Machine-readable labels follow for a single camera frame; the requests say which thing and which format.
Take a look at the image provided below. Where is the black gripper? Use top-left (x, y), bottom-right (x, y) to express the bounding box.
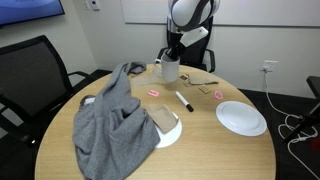
top-left (165, 30), bottom-right (186, 62)

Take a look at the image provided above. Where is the white ceramic mug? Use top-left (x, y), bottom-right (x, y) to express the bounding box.
top-left (153, 53), bottom-right (181, 83)

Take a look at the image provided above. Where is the white marker pen black cap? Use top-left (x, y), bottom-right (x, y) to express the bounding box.
top-left (175, 90), bottom-right (195, 113)

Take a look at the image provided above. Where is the yellow black tea packet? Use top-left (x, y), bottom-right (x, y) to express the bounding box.
top-left (179, 73), bottom-right (191, 83)

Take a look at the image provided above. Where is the pink sugar packet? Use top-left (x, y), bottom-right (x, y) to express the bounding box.
top-left (213, 90), bottom-right (224, 101)
top-left (147, 89), bottom-right (161, 98)

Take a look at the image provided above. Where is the small brown sugar packet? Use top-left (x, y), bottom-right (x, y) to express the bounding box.
top-left (198, 84), bottom-right (213, 95)

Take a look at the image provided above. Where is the small white round plate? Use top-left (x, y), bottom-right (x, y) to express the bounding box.
top-left (153, 111), bottom-right (184, 149)

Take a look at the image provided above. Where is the large white round plate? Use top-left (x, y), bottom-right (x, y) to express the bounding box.
top-left (215, 100), bottom-right (268, 137)

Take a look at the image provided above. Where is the grey sweater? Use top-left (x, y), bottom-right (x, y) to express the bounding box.
top-left (72, 61), bottom-right (162, 180)

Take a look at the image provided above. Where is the black mesh office chair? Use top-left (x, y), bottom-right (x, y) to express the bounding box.
top-left (0, 34), bottom-right (101, 151)

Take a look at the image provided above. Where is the black stand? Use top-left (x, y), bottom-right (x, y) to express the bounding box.
top-left (283, 75), bottom-right (320, 144)

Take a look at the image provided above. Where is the white wall thermostat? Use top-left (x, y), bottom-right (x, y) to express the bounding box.
top-left (90, 0), bottom-right (101, 12)

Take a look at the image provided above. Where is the white wall outlet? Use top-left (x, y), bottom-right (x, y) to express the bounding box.
top-left (261, 59), bottom-right (278, 73)

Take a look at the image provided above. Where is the white power cable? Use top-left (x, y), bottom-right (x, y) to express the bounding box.
top-left (264, 69), bottom-right (320, 180)

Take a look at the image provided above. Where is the wall television screen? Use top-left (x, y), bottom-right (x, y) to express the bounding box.
top-left (0, 0), bottom-right (66, 28)

